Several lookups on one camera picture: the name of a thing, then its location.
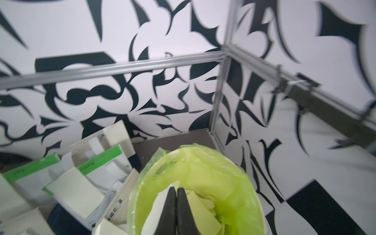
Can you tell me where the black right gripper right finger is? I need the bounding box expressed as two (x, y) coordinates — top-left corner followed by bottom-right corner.
(176, 188), (199, 235)

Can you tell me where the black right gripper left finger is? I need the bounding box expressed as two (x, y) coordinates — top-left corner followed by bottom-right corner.
(154, 187), (177, 235)

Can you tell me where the white receipt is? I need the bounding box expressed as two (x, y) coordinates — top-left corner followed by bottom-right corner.
(1, 174), (32, 223)
(141, 181), (180, 235)
(43, 167), (104, 219)

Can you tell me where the blue white takeout bag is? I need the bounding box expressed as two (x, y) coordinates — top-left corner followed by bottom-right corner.
(61, 120), (142, 171)
(1, 208), (55, 235)
(92, 169), (139, 235)

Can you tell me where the green white right takeout bag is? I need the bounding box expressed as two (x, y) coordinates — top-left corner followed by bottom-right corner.
(42, 144), (133, 231)

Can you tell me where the green white takeout bag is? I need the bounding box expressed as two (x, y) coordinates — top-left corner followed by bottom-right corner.
(42, 144), (133, 231)
(3, 153), (64, 207)

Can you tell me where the green white left takeout bag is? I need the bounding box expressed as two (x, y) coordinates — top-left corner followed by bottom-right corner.
(3, 153), (64, 207)

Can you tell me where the green plastic bin liner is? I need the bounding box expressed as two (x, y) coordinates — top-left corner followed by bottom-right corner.
(127, 144), (266, 235)

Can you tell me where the white receipt on green bag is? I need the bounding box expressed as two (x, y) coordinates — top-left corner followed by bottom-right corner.
(43, 167), (104, 219)

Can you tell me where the grey wall hook rail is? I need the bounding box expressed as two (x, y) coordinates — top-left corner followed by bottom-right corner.
(272, 65), (376, 156)

